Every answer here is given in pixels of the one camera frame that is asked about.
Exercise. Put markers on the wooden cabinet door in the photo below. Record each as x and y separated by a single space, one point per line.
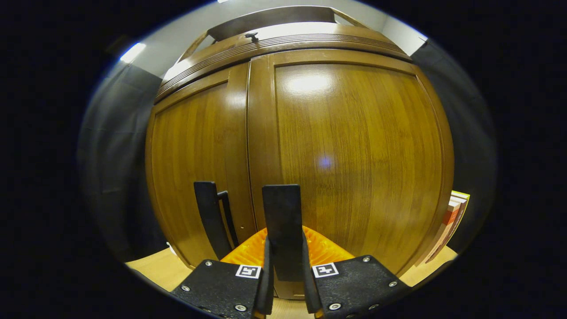
363 155
190 168

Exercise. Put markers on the wooden ribbed drawer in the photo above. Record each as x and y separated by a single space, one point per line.
301 30

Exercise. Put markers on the white crumpled tissue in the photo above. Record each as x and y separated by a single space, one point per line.
171 248

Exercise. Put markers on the small ceiling light panel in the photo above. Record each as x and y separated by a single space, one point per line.
132 52

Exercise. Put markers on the brown book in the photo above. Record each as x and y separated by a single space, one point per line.
460 206

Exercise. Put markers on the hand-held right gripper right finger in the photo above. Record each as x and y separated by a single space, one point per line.
308 288

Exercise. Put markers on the black round drawer knob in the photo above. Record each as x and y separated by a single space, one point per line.
251 35

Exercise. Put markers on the beige book with orange band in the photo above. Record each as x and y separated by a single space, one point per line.
449 221

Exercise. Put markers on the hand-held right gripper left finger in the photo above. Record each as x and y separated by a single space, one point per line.
268 283

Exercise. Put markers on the wooden double-door shoe cabinet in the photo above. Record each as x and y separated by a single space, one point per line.
274 17

